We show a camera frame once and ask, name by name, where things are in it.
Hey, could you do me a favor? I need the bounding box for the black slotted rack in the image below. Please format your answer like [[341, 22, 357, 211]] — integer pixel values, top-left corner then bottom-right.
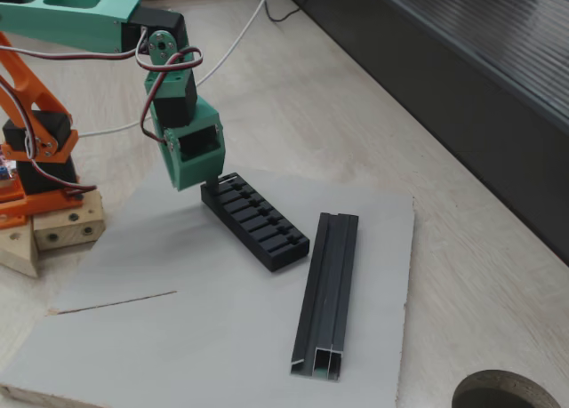
[[200, 172, 311, 274]]

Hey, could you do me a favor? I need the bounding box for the wooden base plank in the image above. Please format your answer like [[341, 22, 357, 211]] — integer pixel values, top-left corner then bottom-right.
[[0, 216, 40, 279]]

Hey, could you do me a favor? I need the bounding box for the wooden block with screw holes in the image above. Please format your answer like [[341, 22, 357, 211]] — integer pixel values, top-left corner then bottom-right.
[[33, 189, 106, 252]]

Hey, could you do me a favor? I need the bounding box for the red controller circuit board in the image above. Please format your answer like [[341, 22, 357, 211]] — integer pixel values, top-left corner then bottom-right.
[[0, 154, 20, 188]]

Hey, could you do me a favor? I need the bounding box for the grey painted wooden board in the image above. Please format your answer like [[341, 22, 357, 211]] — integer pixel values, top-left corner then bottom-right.
[[0, 156, 415, 408]]

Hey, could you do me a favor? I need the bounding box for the gripper servo wire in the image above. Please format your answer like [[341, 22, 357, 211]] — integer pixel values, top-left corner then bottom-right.
[[132, 23, 204, 143]]

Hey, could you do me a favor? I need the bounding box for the white USB cable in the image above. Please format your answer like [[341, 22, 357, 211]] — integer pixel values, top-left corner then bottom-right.
[[78, 0, 276, 138]]

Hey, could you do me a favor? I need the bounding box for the base servo wire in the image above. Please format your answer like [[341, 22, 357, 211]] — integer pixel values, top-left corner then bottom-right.
[[24, 130, 98, 201]]

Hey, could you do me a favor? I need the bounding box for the black aluminium profile rail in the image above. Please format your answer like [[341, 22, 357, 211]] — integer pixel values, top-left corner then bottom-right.
[[290, 212, 360, 380]]

